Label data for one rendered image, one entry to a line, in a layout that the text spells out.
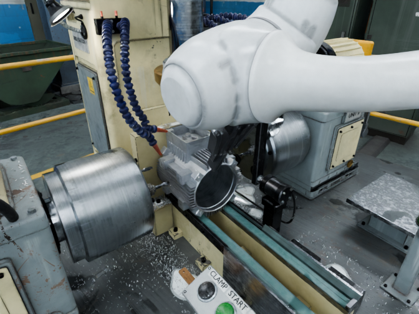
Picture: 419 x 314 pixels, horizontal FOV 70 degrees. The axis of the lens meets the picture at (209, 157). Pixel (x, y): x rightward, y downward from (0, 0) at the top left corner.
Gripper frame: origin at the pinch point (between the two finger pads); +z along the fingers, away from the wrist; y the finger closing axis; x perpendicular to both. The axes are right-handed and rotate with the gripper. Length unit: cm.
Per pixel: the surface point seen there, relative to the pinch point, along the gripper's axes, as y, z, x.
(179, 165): 0.1, 17.9, -10.3
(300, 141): -40.0, 10.5, -0.2
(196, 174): 0.8, 11.0, -2.5
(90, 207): 28.6, 8.5, -3.3
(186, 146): -1.2, 10.7, -11.5
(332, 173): -62, 27, 12
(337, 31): -299, 83, -136
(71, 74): -80, 332, -397
